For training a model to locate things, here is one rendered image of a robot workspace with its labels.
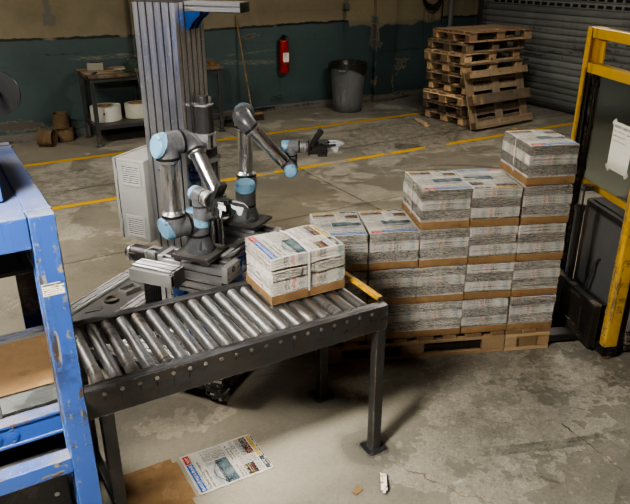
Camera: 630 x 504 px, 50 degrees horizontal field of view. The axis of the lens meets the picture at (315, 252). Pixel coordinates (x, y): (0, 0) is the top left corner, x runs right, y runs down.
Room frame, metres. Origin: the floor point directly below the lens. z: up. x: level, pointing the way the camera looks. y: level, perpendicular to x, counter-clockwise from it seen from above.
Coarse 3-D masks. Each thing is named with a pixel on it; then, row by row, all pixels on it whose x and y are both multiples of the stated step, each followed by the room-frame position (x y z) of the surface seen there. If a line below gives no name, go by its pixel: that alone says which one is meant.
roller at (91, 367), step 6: (78, 330) 2.42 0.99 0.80; (78, 336) 2.37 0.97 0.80; (78, 342) 2.32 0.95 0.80; (84, 342) 2.33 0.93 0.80; (78, 348) 2.29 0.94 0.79; (84, 348) 2.28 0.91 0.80; (78, 354) 2.26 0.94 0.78; (84, 354) 2.23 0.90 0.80; (90, 354) 2.24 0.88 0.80; (84, 360) 2.20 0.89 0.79; (90, 360) 2.19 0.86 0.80; (84, 366) 2.17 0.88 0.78; (90, 366) 2.15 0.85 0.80; (96, 366) 2.15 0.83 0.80; (90, 372) 2.12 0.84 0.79; (96, 372) 2.11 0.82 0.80; (90, 378) 2.09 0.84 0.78; (96, 378) 2.07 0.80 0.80; (102, 378) 2.07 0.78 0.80
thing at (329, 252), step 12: (300, 228) 2.98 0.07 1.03; (312, 228) 2.98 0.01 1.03; (312, 240) 2.84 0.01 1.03; (324, 240) 2.83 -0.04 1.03; (336, 240) 2.84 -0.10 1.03; (324, 252) 2.75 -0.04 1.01; (336, 252) 2.78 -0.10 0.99; (324, 264) 2.75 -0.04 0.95; (336, 264) 2.78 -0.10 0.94; (324, 276) 2.75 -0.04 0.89; (336, 276) 2.79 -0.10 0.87
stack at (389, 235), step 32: (320, 224) 3.56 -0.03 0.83; (352, 224) 3.56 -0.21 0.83; (384, 224) 3.56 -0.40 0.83; (352, 256) 3.41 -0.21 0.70; (384, 256) 3.43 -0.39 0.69; (416, 256) 3.46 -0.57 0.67; (448, 256) 3.48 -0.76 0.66; (480, 256) 3.51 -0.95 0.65; (352, 288) 3.40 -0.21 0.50; (384, 288) 3.43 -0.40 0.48; (416, 288) 3.46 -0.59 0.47; (448, 288) 3.49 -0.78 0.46; (480, 288) 3.51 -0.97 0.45; (416, 320) 3.46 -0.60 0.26; (448, 320) 3.49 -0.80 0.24; (480, 320) 3.51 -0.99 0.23; (416, 352) 3.46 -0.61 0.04; (448, 352) 3.49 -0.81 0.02; (480, 352) 3.51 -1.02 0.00
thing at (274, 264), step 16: (256, 240) 2.83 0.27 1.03; (272, 240) 2.83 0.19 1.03; (256, 256) 2.75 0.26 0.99; (272, 256) 2.66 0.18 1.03; (288, 256) 2.66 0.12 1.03; (256, 272) 2.78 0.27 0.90; (272, 272) 2.63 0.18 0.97; (288, 272) 2.66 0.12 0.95; (272, 288) 2.63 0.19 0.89; (288, 288) 2.67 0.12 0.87
